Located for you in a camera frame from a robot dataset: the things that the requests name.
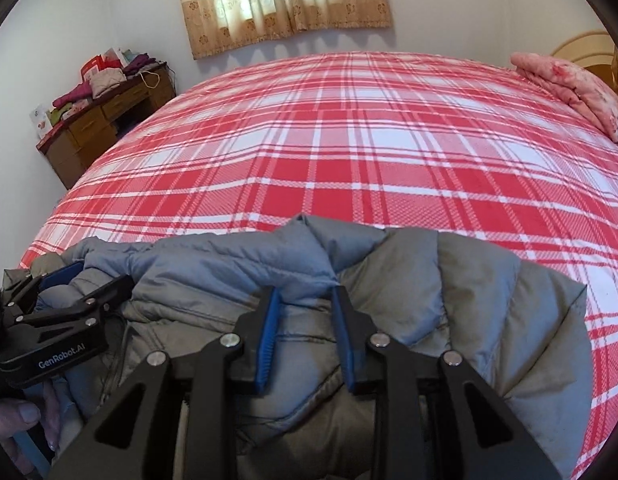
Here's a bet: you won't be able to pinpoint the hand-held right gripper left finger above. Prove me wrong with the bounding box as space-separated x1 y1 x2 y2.
49 285 284 480

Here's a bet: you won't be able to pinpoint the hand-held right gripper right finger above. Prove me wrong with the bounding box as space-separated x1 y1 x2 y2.
331 285 564 480

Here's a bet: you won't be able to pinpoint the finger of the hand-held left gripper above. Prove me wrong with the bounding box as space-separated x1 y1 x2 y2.
20 274 136 334
1 260 86 307

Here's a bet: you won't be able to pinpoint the grey puffer jacket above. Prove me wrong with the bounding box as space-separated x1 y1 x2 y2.
4 214 597 480

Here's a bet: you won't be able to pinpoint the magenta folded clothes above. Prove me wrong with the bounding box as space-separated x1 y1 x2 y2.
52 82 94 108

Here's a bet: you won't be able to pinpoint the beige folded clothes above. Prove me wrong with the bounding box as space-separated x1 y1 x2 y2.
89 67 127 96

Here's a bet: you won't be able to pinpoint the dark purple folded clothes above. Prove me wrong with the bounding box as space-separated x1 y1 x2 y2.
121 52 157 76

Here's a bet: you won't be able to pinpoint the person's left hand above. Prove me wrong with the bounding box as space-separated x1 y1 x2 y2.
0 382 62 477

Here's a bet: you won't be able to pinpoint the white printed box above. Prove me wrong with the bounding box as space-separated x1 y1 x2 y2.
30 104 54 141

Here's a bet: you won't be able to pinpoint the brown wooden desk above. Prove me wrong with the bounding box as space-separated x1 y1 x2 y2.
36 62 177 191

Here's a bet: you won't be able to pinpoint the bed with red plaid sheet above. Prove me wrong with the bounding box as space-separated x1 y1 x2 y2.
19 50 618 480

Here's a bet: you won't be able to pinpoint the red cardboard box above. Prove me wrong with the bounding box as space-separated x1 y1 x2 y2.
80 55 108 82

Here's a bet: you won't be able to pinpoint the beige patterned window curtain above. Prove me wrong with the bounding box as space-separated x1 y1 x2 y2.
174 0 394 61

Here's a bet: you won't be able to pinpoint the pink floral folded quilt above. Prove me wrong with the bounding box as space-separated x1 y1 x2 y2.
510 52 618 150

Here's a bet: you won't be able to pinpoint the wooden headboard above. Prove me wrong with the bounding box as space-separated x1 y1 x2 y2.
551 30 618 106

